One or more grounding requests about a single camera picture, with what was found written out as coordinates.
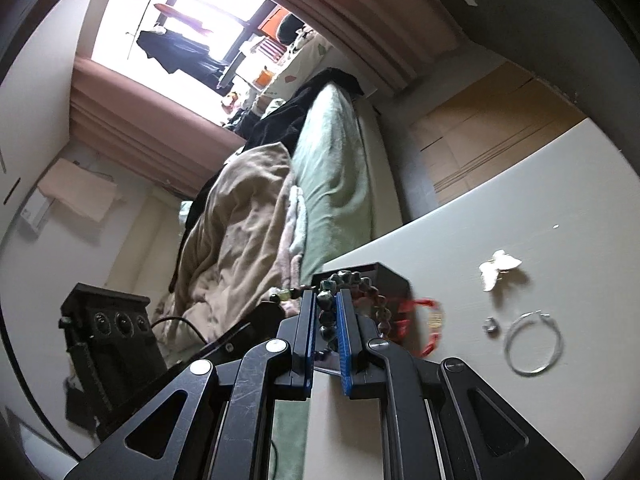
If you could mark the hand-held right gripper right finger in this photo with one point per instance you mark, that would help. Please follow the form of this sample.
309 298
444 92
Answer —
345 345

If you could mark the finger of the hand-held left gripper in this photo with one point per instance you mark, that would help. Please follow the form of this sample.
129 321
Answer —
235 335

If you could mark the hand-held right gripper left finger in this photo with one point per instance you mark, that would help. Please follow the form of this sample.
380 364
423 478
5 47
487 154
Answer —
313 350

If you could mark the black cardboard box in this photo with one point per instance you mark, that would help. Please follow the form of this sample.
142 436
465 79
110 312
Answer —
390 280

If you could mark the silver bangle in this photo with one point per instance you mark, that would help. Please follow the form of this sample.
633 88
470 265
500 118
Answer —
506 346

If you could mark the white butterfly hair clip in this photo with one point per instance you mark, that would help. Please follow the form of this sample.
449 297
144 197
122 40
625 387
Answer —
502 261

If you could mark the beige blanket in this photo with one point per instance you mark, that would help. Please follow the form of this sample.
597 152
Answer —
240 220

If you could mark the white air conditioner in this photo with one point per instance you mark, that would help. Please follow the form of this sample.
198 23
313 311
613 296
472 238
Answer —
32 212

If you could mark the cream cloth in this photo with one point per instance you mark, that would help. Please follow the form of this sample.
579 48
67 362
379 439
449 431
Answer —
80 187

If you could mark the bed with green sheet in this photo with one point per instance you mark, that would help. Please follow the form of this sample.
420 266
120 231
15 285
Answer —
335 170

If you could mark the dark clothes pile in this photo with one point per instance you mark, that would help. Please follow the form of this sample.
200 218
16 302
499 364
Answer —
280 120

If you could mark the pink curtain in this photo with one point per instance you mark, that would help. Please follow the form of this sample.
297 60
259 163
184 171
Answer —
360 5
150 120

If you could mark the printed window seat cover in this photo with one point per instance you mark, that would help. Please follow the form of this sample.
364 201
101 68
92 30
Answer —
305 60

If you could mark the striped box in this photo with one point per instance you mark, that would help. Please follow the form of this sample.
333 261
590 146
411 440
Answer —
270 51

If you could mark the hanging dark garment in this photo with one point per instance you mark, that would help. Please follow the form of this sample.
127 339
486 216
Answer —
175 50

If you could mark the dark round cushion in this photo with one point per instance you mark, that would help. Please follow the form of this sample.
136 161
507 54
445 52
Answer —
289 27

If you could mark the orange box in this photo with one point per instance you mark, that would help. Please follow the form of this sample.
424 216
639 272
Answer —
272 22

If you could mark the hanging pink garment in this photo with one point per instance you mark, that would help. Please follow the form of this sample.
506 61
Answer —
180 17

